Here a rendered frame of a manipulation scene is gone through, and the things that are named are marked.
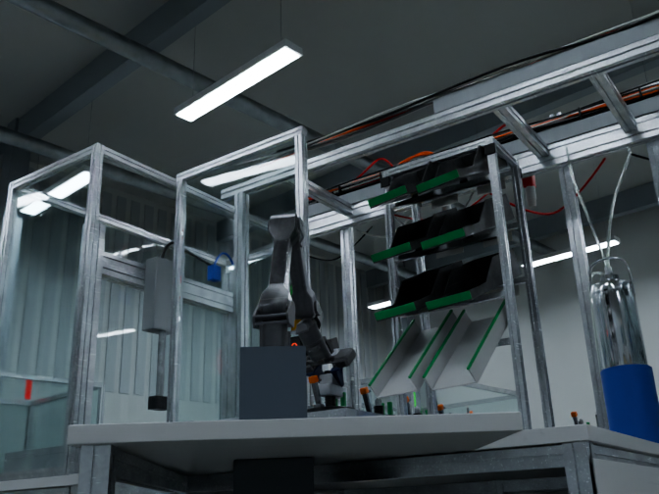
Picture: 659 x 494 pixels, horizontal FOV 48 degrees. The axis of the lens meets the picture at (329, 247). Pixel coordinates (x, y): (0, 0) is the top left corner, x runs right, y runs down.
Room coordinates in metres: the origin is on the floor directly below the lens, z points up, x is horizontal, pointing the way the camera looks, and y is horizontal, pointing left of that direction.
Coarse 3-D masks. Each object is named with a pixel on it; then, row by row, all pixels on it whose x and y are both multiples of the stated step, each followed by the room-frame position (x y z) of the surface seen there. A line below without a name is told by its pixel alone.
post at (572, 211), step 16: (560, 112) 2.65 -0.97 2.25; (560, 176) 2.67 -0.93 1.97; (576, 192) 2.68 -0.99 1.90; (576, 208) 2.65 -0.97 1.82; (576, 224) 2.65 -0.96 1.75; (576, 240) 2.66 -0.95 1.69; (576, 256) 2.66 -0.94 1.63; (576, 272) 2.67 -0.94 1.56; (592, 336) 2.65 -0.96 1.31; (592, 352) 2.66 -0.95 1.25; (592, 368) 2.66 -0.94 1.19; (592, 384) 2.67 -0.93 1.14
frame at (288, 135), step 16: (304, 128) 2.24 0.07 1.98; (256, 144) 2.34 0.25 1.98; (272, 144) 2.30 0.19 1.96; (224, 160) 2.43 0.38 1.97; (192, 176) 2.54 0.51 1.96; (176, 208) 2.57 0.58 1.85; (176, 224) 2.57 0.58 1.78; (176, 240) 2.56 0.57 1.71; (176, 256) 2.56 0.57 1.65; (176, 272) 2.57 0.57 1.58; (176, 288) 2.56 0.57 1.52; (176, 304) 2.56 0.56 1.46; (176, 320) 2.55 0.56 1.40; (176, 336) 2.55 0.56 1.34; (176, 352) 2.56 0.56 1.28; (176, 368) 2.56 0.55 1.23; (176, 384) 2.56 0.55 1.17
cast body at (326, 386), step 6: (324, 372) 2.02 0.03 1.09; (330, 372) 2.01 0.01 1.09; (324, 378) 2.01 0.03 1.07; (330, 378) 2.00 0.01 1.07; (324, 384) 1.99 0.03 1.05; (330, 384) 1.99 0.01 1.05; (336, 384) 2.01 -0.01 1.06; (324, 390) 1.99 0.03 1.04; (330, 390) 1.99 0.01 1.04; (336, 390) 2.01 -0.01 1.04; (324, 396) 2.01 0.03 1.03; (336, 396) 2.02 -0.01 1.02; (342, 396) 2.03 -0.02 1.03
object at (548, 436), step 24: (528, 432) 1.45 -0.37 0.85; (552, 432) 1.42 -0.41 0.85; (576, 432) 1.40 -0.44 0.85; (600, 432) 1.45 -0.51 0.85; (408, 456) 1.61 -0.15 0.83; (72, 480) 2.22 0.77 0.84; (384, 480) 2.66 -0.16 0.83; (408, 480) 2.72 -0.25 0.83; (432, 480) 2.79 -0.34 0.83; (456, 480) 2.86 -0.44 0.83; (480, 480) 2.93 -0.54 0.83
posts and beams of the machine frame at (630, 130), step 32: (576, 64) 2.07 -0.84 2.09; (608, 64) 2.02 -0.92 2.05; (512, 96) 2.20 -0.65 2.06; (608, 96) 2.22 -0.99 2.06; (416, 128) 2.41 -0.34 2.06; (512, 128) 2.41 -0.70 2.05; (608, 128) 2.51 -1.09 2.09; (640, 128) 2.44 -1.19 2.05; (320, 160) 2.66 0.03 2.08; (544, 160) 2.65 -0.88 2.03; (576, 160) 2.60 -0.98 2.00; (320, 192) 2.95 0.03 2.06; (320, 224) 3.27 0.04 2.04; (352, 224) 3.20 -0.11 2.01; (352, 256) 3.26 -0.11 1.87; (352, 288) 3.25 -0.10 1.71; (352, 320) 3.24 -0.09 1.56
